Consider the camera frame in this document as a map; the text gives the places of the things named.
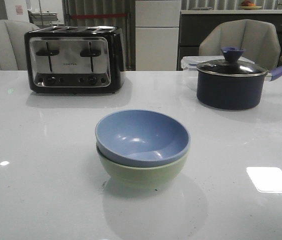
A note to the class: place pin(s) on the blue bowl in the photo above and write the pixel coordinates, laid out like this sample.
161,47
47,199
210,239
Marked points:
141,138

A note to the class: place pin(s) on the green bowl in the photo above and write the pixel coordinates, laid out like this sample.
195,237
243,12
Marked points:
143,177

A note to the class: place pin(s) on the clear plastic container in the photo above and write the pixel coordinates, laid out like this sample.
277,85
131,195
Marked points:
188,62

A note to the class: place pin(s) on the dark blue saucepan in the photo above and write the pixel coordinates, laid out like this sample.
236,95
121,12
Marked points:
233,92

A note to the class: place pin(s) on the white refrigerator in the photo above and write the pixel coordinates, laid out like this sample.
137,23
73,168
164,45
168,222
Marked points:
157,34

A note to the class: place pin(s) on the black and chrome toaster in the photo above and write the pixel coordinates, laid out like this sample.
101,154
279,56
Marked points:
75,59

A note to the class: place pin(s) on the glass pot lid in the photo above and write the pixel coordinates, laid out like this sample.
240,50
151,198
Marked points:
230,65

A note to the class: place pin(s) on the metal cart in background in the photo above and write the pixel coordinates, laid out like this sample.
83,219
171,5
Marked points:
42,19

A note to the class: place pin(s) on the right beige armchair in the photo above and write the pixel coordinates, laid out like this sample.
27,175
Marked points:
259,38

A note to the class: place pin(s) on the beige armchair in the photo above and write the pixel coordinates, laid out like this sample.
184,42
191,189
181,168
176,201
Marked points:
12,44
259,38

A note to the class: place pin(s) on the left beige armchair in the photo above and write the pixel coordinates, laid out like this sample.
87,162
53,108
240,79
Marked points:
12,44

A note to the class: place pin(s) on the fruit plate on counter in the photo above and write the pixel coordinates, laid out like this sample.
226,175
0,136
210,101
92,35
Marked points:
249,5

